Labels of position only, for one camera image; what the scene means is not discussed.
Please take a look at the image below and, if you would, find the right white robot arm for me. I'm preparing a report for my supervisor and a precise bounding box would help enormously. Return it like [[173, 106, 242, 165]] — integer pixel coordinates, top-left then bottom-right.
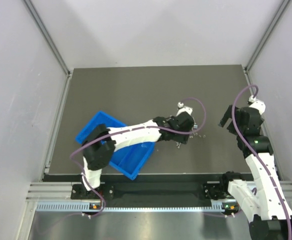
[[219, 97, 292, 240]]

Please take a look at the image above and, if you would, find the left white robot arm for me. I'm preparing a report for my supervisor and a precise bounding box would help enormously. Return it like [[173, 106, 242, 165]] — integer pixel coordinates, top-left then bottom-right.
[[82, 106, 194, 192]]

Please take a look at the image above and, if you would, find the slotted cable duct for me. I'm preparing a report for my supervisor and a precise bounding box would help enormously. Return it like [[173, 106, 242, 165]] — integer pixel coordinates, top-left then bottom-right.
[[35, 200, 240, 214]]

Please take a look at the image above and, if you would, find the blue compartment bin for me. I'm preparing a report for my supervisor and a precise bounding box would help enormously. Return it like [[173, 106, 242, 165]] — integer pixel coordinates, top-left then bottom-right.
[[75, 110, 156, 181]]

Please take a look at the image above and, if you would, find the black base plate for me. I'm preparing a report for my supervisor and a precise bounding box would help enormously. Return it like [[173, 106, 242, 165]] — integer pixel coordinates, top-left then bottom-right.
[[71, 181, 227, 201]]

